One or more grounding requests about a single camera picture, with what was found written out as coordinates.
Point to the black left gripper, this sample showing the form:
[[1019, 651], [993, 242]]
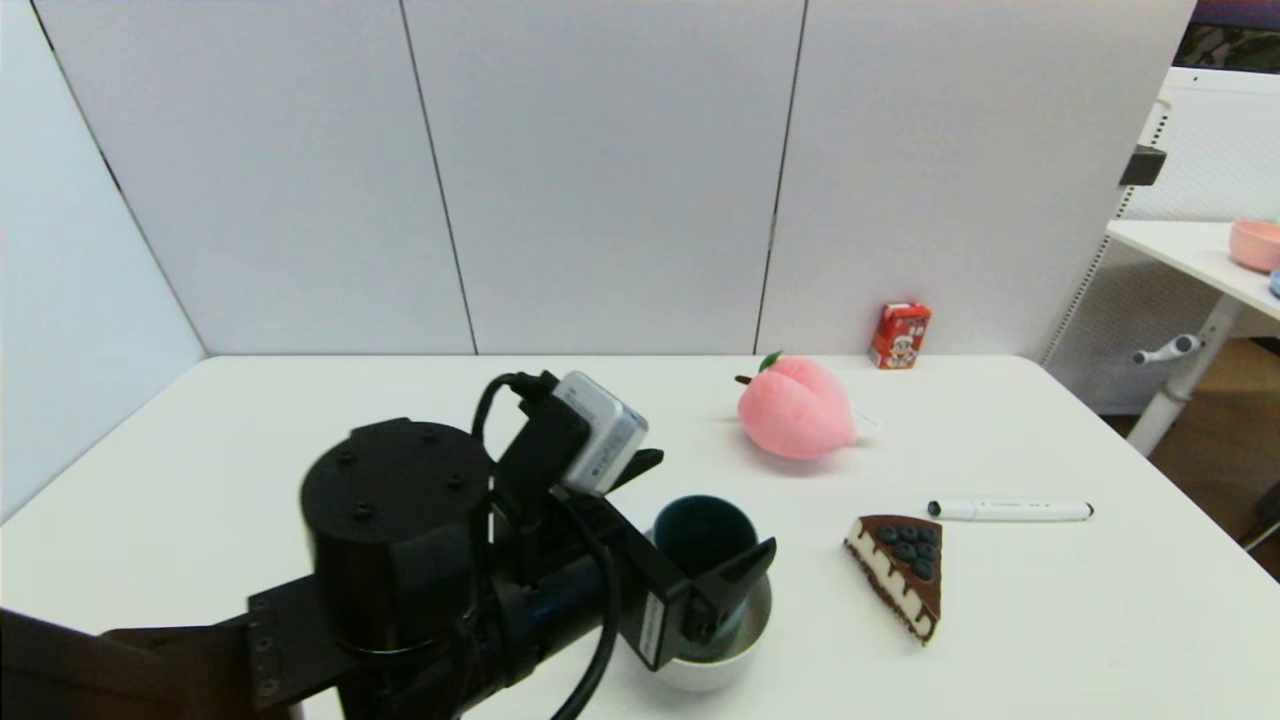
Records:
[[652, 590]]

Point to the light blue plastic cup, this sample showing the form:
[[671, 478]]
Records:
[[700, 535]]

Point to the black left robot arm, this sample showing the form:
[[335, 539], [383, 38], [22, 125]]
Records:
[[390, 540]]

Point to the beige round bowl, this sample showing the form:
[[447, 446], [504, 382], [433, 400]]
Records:
[[715, 672]]

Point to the pink bowl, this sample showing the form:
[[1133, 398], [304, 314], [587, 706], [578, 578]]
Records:
[[1255, 246]]

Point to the pink plush peach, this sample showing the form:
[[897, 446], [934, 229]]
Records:
[[795, 415]]

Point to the chocolate blueberry cake slice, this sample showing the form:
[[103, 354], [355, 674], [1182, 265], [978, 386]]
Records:
[[905, 570]]

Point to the red milk carton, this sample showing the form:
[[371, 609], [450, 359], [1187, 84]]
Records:
[[900, 336]]

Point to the white marker pen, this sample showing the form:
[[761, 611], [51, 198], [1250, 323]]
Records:
[[1010, 510]]

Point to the white side table leg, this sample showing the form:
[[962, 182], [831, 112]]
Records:
[[1187, 378]]

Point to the white side table top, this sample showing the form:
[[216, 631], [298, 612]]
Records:
[[1190, 253]]

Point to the black chair base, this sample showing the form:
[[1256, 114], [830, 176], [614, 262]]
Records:
[[1265, 520]]

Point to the black clip on panel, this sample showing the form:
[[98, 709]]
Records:
[[1142, 165]]

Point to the white pegboard panel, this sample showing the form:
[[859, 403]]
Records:
[[1215, 150]]

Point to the dark screen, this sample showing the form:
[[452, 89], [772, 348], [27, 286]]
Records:
[[1235, 38]]

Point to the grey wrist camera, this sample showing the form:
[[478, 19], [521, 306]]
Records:
[[605, 440]]

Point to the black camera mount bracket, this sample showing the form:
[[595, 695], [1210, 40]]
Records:
[[540, 450]]

